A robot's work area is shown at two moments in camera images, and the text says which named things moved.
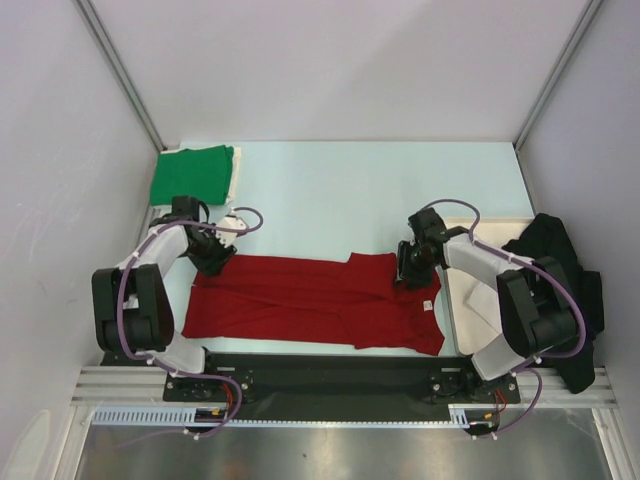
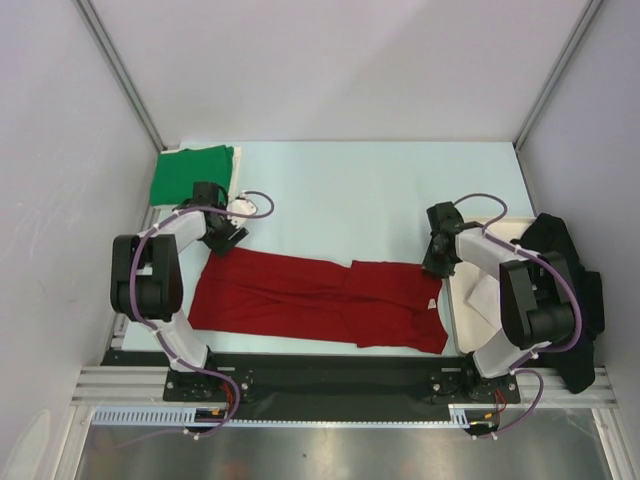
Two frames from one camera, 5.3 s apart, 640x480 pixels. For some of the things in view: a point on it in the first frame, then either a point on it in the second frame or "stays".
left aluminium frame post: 120,72 stays
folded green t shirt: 204,172 stays
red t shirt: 355,301 stays
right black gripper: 415,280 -> 429,264
